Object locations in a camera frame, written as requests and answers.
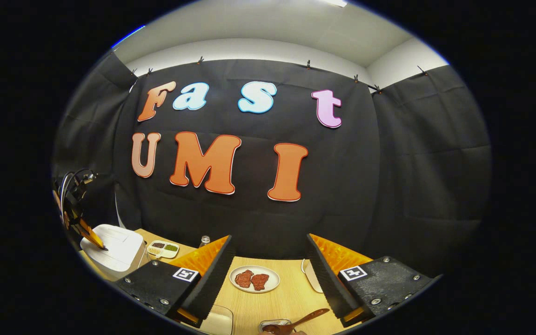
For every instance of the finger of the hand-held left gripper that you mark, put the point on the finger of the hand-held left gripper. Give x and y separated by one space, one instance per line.
90 235

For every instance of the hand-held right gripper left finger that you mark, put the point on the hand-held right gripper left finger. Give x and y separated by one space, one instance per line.
212 284

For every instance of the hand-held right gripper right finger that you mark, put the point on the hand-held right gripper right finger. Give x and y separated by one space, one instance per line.
328 284

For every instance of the white rice cooker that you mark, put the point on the white rice cooker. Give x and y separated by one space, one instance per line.
119 249

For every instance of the dark wooden spoon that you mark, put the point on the dark wooden spoon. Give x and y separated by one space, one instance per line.
305 318

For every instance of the clear rice container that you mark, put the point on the clear rice container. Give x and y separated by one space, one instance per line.
224 311

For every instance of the white toaster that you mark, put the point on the white toaster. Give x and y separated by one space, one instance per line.
312 277

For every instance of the red meat piece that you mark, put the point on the red meat piece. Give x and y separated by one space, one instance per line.
244 279
260 282

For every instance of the clear plastic water bottle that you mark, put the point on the clear plastic water bottle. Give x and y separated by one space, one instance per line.
204 241

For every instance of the white round plate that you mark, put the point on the white round plate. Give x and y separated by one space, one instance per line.
272 279

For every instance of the white divided grain dish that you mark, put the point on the white divided grain dish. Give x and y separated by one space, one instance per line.
163 249

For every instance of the ceiling light panel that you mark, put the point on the ceiling light panel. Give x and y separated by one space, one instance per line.
338 2

